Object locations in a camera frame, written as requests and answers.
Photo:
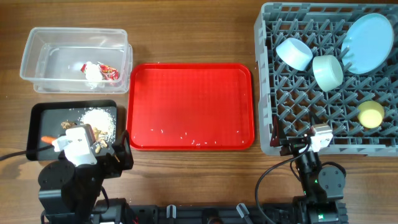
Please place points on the white tissue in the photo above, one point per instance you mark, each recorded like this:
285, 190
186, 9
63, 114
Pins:
93, 74

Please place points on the yellow cup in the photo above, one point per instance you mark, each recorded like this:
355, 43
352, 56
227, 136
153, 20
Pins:
371, 114

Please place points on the red snack wrapper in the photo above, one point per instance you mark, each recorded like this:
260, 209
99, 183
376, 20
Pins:
109, 73

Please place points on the food scraps with rice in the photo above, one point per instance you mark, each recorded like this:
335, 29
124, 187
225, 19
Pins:
103, 124

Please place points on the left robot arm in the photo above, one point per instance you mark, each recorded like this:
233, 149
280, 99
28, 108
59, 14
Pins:
71, 194

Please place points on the light blue bowl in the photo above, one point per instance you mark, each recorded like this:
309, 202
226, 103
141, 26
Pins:
294, 53

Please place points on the light blue plate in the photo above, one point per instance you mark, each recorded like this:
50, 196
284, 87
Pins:
368, 42

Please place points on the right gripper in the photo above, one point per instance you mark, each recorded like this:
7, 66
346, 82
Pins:
291, 145

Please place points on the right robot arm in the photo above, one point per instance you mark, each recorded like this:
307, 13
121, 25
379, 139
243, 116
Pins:
322, 183

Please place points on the grey dishwasher rack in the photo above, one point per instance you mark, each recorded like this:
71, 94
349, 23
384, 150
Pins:
291, 94

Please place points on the mint green bowl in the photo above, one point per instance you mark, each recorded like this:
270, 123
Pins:
327, 72

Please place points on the orange carrot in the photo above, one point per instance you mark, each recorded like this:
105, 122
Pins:
48, 139

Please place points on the red serving tray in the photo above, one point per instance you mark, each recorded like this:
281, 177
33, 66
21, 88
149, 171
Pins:
190, 107

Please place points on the clear plastic bin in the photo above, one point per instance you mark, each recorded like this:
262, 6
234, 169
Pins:
53, 58

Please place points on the brown mushroom piece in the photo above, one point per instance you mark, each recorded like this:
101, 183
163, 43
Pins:
67, 124

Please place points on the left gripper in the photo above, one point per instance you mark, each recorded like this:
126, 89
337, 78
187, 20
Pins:
124, 155

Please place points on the black plastic tray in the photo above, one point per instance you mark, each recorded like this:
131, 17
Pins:
46, 119

